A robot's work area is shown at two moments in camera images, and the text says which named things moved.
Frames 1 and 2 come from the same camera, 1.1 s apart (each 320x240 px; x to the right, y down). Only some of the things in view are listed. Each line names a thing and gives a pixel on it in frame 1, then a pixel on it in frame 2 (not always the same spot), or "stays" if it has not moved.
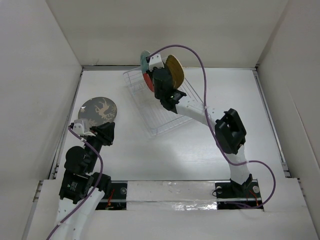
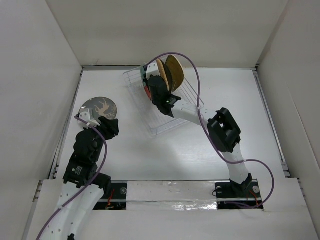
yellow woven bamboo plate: x=176 y=71 stays
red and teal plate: x=144 y=67 → x=143 y=81
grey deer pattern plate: x=98 y=111 stays
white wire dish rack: x=159 y=119 stays
